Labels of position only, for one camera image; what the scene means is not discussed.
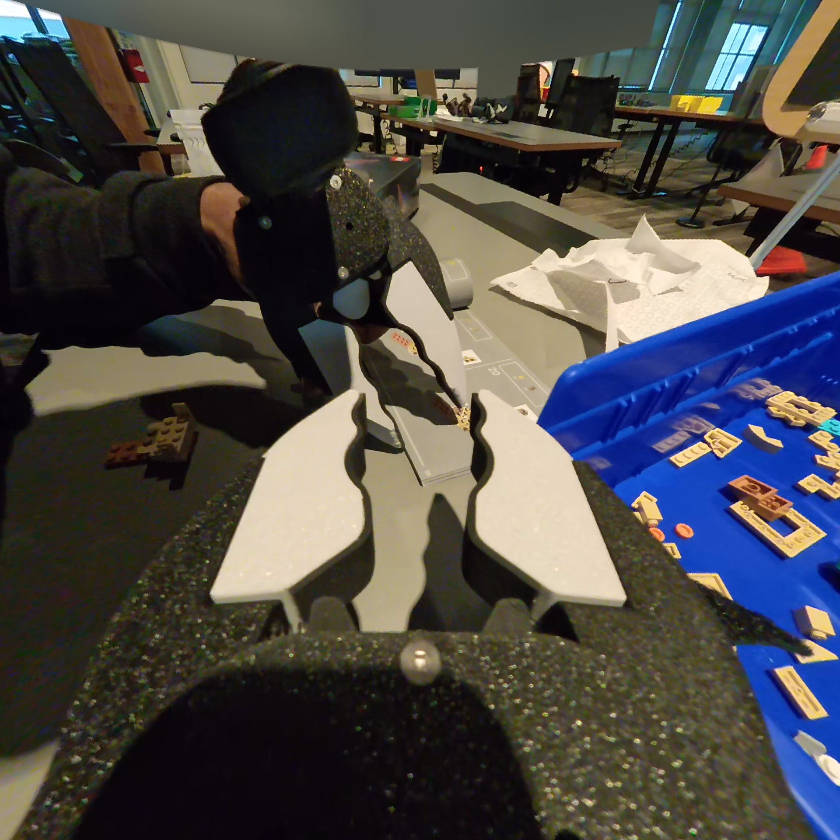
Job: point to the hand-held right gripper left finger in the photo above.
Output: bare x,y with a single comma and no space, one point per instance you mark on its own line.
295,518

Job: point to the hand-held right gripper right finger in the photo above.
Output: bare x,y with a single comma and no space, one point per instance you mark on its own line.
544,518

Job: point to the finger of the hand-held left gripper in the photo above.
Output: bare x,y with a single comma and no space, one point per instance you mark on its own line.
430,321
328,354

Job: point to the tan brick assembly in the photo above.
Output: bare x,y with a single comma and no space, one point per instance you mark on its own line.
170,433

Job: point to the blue plastic bin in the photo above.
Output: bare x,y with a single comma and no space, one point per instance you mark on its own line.
656,407

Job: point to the person's left forearm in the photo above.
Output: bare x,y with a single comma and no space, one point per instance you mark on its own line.
98,229

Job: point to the grey desk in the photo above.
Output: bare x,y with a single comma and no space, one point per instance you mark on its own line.
164,525

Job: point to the person's left hand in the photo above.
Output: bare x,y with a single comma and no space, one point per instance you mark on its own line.
223,223

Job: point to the long wooden top table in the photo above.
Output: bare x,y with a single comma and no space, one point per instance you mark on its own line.
689,118
374,102
512,134
774,193

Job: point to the dark printed cardboard box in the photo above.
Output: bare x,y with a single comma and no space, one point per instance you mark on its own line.
387,180

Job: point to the grey instruction booklet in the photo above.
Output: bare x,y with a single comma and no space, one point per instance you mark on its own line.
433,446

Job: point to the green plastic bin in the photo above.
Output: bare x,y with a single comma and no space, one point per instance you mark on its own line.
420,105

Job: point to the empty white paper bag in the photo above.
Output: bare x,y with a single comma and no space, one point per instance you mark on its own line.
656,275

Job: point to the teal brick plate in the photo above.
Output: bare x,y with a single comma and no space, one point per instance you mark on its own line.
830,426

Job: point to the yellow plastic bins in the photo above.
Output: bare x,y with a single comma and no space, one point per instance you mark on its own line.
695,103

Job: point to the red stand base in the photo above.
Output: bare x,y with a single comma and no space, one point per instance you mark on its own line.
781,262

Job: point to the grey and white brick piece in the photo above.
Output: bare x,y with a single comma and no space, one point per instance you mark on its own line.
814,748

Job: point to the grey metal stand pole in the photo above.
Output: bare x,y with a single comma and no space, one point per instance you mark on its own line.
794,210

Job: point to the yellow framed black board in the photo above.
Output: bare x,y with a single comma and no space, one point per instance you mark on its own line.
787,72

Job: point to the wooden post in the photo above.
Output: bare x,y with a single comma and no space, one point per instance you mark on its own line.
108,98

